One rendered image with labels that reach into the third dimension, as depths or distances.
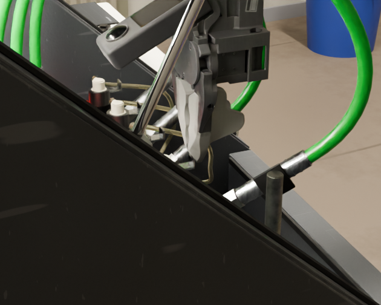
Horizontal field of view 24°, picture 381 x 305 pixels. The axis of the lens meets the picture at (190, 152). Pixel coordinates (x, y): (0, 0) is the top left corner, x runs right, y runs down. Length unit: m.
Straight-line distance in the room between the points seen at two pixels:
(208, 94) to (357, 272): 0.33
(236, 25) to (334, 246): 0.36
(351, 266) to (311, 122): 2.70
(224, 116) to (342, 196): 2.31
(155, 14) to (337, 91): 3.26
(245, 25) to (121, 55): 0.13
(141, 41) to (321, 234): 0.42
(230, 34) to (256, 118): 2.91
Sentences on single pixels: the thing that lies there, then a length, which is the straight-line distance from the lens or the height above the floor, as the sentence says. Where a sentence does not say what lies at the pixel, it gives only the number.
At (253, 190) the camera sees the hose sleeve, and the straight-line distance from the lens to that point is 0.86.
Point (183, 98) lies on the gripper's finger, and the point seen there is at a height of 1.19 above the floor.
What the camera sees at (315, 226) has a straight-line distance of 1.18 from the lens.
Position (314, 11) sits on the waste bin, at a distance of 4.51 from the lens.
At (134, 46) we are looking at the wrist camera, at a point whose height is 1.27.
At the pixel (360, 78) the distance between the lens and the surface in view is 0.82.
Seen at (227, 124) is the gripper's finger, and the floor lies 1.17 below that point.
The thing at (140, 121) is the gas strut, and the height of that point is 1.33.
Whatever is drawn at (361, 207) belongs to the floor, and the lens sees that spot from 3.16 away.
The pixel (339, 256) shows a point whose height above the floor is 0.95.
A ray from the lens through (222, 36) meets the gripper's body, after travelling 0.89.
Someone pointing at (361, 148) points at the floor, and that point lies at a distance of 3.58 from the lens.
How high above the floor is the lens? 1.56
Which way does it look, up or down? 27 degrees down
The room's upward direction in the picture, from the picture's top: straight up
